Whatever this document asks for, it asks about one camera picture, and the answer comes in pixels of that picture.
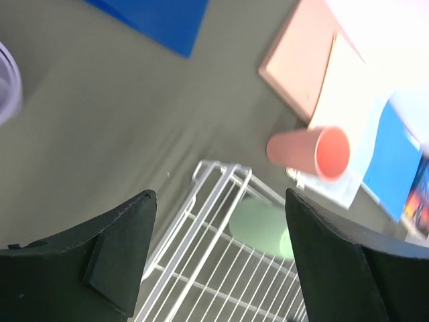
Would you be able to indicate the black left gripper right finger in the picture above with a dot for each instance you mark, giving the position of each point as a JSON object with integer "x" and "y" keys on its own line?
{"x": 349, "y": 272}

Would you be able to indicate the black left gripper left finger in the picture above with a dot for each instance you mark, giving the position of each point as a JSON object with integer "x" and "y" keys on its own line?
{"x": 90, "y": 272}

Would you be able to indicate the pink cup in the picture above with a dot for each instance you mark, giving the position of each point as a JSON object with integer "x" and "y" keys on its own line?
{"x": 323, "y": 152}

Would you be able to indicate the green cup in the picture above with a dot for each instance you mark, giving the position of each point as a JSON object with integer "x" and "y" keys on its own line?
{"x": 262, "y": 227}

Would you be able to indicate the large purple cup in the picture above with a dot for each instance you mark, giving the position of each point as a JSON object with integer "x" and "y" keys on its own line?
{"x": 11, "y": 86}

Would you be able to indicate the Jane Eyre paperback book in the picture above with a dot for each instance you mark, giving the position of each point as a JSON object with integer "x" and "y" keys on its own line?
{"x": 415, "y": 213}

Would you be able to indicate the light blue folder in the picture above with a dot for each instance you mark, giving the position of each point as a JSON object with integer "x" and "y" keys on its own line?
{"x": 394, "y": 164}

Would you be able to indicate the white mesh bag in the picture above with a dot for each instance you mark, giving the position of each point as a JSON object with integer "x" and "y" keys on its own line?
{"x": 390, "y": 63}

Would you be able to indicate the pink board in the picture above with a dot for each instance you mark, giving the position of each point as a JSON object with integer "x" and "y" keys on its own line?
{"x": 296, "y": 63}

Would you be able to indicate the dark blue folder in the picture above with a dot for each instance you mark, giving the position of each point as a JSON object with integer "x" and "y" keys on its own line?
{"x": 174, "y": 24}

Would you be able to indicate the white wire dish rack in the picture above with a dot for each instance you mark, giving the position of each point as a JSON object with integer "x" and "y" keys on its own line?
{"x": 199, "y": 272}

